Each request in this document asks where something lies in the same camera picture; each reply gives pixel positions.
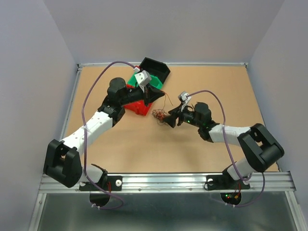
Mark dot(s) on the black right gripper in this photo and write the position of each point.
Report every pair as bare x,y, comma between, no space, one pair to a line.
171,120

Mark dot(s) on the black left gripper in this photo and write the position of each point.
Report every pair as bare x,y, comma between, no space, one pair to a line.
150,94

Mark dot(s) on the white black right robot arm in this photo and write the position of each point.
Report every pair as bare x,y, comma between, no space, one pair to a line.
261,150

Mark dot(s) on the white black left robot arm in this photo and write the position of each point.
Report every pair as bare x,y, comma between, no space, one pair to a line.
62,162

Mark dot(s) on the green plastic bin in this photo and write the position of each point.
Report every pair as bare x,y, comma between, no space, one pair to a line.
155,82

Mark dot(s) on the red plastic bin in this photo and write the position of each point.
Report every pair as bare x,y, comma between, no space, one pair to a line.
139,107

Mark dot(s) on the black plastic bin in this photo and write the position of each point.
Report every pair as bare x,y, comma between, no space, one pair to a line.
155,68

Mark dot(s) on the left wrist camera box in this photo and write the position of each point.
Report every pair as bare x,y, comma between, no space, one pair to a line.
143,78

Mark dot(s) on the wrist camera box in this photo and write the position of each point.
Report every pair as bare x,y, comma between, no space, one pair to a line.
143,78
184,96

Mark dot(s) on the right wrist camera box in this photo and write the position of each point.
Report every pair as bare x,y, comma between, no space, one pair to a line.
184,96

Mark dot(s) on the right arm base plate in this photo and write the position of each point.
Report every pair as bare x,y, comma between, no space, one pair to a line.
223,184

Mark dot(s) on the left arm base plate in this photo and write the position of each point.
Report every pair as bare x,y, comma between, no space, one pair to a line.
110,183

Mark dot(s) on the aluminium mounting rail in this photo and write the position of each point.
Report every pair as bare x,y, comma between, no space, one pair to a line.
175,183

